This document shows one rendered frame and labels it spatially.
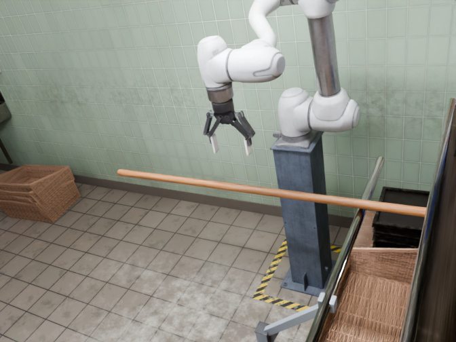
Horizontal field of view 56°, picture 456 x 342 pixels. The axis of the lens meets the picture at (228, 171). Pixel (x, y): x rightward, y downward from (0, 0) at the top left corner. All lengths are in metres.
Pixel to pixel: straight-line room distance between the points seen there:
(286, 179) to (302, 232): 0.36
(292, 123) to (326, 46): 0.44
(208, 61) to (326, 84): 0.72
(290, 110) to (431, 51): 0.81
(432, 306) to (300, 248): 1.75
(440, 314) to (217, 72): 0.93
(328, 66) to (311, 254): 1.15
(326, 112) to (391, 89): 0.65
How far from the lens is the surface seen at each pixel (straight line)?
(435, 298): 0.91
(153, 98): 3.33
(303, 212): 2.40
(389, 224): 1.98
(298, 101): 2.09
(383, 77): 2.56
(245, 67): 1.34
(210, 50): 1.40
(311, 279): 2.75
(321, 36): 1.87
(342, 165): 2.89
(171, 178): 1.76
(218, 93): 1.45
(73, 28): 3.58
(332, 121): 2.04
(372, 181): 1.60
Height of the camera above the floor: 2.09
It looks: 31 degrees down
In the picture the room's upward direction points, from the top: 12 degrees counter-clockwise
